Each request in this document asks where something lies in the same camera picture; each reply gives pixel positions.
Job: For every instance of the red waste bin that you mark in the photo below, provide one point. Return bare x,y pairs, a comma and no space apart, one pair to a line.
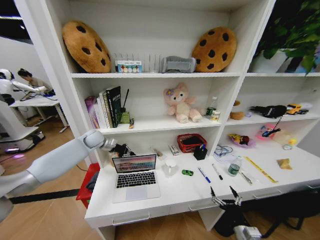
83,187

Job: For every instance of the small purple trinket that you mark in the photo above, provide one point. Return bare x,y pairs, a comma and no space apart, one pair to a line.
248,115

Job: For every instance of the blue pen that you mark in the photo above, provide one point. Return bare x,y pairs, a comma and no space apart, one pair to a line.
204,175

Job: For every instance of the small tape roll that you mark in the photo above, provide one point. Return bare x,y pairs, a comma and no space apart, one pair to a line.
287,147

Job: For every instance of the crumpled brown paper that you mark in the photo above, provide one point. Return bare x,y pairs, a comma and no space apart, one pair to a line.
284,164

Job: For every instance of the black chair base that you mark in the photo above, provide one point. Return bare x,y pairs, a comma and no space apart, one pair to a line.
280,212

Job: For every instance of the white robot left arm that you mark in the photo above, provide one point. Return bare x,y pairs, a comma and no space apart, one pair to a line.
57,160

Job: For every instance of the white jar yellow label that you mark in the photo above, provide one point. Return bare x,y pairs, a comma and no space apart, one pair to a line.
215,115

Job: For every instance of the silver laptop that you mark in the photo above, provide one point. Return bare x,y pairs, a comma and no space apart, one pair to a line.
136,180

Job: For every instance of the silver pen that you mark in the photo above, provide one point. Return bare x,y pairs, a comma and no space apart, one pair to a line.
246,178

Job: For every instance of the red plastic basket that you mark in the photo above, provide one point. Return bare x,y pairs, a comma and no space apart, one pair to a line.
191,142

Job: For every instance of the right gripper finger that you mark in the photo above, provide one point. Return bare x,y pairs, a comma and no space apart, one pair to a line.
214,195
235,194

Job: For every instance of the pink plush toy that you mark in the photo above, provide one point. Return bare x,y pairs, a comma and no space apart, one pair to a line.
182,105

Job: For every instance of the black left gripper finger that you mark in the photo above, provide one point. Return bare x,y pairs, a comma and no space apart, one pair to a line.
131,152

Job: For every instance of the clear empty bottle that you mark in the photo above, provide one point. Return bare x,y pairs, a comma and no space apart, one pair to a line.
213,102

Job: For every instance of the small green can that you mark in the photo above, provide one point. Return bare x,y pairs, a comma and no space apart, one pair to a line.
210,111

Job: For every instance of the small white box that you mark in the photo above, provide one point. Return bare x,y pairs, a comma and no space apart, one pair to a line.
174,150

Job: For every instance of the white shelf desk unit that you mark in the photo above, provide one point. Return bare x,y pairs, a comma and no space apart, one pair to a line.
175,37

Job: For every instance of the black stick diffuser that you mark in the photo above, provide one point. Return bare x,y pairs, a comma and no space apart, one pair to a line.
125,102

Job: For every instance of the small brown cookie pillow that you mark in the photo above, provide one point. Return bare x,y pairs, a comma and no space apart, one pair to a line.
215,50

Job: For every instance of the white book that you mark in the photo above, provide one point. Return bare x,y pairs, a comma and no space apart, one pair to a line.
100,112

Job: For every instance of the black book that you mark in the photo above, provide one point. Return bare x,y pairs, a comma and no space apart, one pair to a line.
114,107

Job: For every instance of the small green box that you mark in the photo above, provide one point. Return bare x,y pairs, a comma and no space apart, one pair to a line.
125,118

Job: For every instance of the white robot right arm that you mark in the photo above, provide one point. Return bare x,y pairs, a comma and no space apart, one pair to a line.
247,233

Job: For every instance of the black marker pen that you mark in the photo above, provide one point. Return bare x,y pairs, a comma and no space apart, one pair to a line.
217,172

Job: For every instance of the green potted plant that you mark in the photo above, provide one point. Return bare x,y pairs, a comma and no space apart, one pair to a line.
292,32

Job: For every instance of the green toy car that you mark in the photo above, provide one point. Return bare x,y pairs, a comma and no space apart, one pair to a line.
187,172

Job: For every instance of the clear acrylic file rack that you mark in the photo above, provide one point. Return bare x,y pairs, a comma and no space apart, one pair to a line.
152,62

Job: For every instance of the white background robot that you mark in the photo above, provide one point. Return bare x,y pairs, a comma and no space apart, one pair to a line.
12,120

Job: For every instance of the beige spine book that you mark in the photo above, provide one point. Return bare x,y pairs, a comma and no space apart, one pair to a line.
106,110

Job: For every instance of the black pen holder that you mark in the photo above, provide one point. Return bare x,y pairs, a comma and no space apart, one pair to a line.
200,153

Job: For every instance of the large brown cookie pillow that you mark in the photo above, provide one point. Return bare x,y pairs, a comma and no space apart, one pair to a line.
85,47

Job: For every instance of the plush flower bouquet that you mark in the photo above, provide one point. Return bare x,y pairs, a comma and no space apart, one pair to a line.
241,140

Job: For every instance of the yellow rubber duck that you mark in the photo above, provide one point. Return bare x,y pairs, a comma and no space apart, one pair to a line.
292,142

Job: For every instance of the purple book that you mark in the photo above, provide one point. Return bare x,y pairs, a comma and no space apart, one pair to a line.
91,112

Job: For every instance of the person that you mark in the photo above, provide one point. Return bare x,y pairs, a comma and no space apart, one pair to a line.
35,81

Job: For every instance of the yellow toy truck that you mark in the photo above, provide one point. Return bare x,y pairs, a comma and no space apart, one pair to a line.
296,109

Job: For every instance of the black plush toy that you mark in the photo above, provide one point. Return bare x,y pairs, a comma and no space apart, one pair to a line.
270,111

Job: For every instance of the yellow ruler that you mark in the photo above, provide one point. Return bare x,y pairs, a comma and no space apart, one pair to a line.
261,170

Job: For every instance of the white background desk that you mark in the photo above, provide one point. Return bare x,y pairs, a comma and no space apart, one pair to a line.
40,102

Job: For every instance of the thin black stick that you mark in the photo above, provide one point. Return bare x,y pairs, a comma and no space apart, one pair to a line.
278,123

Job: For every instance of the card box with coloured circles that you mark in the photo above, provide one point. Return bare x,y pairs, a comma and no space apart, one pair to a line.
128,66

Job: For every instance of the black floor strip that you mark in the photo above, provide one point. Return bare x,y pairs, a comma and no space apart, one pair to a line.
45,196

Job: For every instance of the water bottle green label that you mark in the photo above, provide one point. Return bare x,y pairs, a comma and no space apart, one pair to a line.
234,168

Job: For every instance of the pink and blue toy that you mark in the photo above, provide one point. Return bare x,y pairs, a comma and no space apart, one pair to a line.
267,131

